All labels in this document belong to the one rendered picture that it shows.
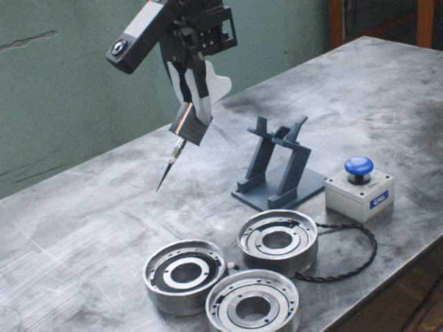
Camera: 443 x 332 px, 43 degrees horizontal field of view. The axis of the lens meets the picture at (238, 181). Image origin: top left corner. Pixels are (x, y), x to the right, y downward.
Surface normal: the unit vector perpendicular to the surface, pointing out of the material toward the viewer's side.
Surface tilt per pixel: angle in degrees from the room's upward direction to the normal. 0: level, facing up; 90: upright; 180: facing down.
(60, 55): 90
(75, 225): 0
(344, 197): 90
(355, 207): 90
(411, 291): 0
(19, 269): 0
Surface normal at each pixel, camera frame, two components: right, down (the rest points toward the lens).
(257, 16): 0.64, 0.33
